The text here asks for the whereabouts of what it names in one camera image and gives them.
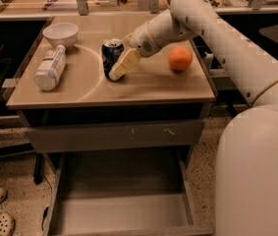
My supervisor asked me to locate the clear plastic water bottle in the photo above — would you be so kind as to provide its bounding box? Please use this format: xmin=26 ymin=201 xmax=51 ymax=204
xmin=33 ymin=45 xmax=67 ymax=91

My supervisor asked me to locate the grey top drawer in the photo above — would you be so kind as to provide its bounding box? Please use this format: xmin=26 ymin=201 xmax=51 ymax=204
xmin=26 ymin=119 xmax=204 ymax=153

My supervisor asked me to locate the lower beige perforated clog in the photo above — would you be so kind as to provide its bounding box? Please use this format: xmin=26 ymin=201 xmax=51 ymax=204
xmin=0 ymin=212 xmax=15 ymax=236

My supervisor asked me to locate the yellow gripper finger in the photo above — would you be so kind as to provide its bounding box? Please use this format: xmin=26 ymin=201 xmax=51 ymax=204
xmin=108 ymin=48 xmax=140 ymax=81

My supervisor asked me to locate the open grey middle drawer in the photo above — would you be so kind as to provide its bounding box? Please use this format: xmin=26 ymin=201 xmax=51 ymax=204
xmin=43 ymin=147 xmax=213 ymax=236

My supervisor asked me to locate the white ceramic bowl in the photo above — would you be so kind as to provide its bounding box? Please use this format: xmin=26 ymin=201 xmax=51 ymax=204
xmin=43 ymin=23 xmax=79 ymax=49

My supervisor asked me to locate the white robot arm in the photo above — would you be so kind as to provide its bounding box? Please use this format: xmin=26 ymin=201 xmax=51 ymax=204
xmin=109 ymin=0 xmax=278 ymax=236

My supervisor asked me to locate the orange fruit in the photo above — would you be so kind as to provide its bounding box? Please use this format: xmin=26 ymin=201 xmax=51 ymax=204
xmin=168 ymin=46 xmax=193 ymax=72

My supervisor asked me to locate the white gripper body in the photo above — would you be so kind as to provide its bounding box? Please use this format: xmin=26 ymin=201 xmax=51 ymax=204
xmin=123 ymin=23 xmax=160 ymax=58

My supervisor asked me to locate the blue pepsi can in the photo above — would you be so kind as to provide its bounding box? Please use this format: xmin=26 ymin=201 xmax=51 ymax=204
xmin=101 ymin=38 xmax=124 ymax=81

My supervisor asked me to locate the beige top drawer cabinet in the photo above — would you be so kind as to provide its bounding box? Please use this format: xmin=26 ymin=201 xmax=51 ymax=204
xmin=2 ymin=13 xmax=218 ymax=169

